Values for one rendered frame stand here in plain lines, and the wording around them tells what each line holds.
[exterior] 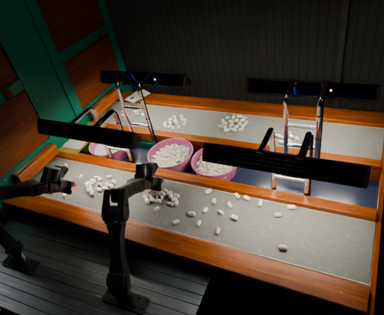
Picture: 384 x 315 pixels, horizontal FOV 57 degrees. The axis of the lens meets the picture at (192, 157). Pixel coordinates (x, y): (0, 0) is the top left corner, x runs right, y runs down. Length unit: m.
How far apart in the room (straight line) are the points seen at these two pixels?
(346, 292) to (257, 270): 0.31
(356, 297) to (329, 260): 0.17
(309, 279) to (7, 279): 1.34
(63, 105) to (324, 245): 1.71
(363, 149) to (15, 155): 1.87
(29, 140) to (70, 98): 0.39
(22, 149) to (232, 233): 1.30
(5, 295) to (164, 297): 0.73
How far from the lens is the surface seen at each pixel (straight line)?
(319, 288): 1.40
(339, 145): 2.00
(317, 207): 1.64
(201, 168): 1.89
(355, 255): 1.53
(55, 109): 2.35
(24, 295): 1.81
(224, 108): 2.31
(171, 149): 2.07
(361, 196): 1.83
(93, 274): 1.71
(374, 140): 2.06
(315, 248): 1.52
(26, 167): 2.18
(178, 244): 1.54
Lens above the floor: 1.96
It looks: 38 degrees down
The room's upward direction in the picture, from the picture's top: 12 degrees counter-clockwise
